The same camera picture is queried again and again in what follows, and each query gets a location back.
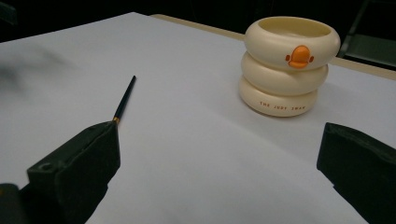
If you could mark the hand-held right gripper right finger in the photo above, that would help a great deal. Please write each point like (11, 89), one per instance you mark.
(364, 168)

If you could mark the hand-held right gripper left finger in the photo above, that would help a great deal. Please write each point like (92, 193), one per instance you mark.
(77, 168)

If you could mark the black pen with gold band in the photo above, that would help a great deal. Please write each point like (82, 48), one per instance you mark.
(125, 98)

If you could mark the stack of cream rings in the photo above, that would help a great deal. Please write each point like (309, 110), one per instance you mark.
(280, 84)

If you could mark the grey metal stand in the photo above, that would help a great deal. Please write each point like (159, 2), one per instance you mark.
(370, 46)

